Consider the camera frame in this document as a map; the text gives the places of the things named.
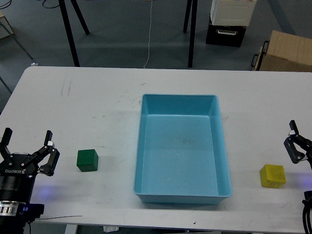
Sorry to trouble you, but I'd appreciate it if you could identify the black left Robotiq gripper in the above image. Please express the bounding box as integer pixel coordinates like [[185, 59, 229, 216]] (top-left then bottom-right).
[[0, 128, 60, 202]]

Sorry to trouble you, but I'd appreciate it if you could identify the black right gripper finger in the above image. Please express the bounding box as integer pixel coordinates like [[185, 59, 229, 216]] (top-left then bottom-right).
[[284, 120, 312, 164]]

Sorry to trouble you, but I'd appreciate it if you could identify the yellow wooden block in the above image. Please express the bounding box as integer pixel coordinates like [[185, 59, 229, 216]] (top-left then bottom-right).
[[259, 164, 286, 188]]

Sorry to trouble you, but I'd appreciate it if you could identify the green wooden block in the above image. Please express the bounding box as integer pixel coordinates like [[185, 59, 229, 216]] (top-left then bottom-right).
[[76, 149, 98, 172]]

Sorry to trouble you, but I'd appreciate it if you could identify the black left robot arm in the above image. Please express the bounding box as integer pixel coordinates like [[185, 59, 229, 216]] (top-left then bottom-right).
[[0, 128, 60, 234]]

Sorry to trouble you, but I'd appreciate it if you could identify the light blue plastic bin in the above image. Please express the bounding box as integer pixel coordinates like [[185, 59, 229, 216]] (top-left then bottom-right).
[[134, 94, 232, 205]]

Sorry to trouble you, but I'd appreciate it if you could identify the wooden shelf at left edge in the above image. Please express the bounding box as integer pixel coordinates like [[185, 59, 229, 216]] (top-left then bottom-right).
[[0, 12, 14, 39]]

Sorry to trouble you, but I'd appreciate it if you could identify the black drawer cabinet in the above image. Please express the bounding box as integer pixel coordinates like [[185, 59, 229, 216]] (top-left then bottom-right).
[[206, 19, 247, 47]]

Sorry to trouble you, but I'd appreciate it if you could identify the white plastic container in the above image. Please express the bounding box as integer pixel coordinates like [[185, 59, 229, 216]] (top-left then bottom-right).
[[210, 0, 257, 27]]

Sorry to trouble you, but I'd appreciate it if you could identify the thin black wire on table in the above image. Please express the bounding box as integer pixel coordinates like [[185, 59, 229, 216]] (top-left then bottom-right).
[[36, 215, 83, 220]]

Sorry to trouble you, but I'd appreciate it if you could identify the black left table leg frame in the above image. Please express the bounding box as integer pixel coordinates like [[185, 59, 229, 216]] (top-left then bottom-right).
[[58, 0, 90, 67]]

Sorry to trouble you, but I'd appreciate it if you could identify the black table leg frame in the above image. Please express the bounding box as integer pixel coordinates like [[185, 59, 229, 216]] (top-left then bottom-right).
[[58, 0, 90, 67], [183, 0, 198, 68]]

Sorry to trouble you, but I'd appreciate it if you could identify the black right table leg frame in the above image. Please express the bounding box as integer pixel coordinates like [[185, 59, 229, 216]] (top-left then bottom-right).
[[183, 0, 198, 68]]

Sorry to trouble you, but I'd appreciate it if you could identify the white hanging cord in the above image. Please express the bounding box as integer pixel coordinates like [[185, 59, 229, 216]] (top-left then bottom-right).
[[143, 0, 154, 69]]

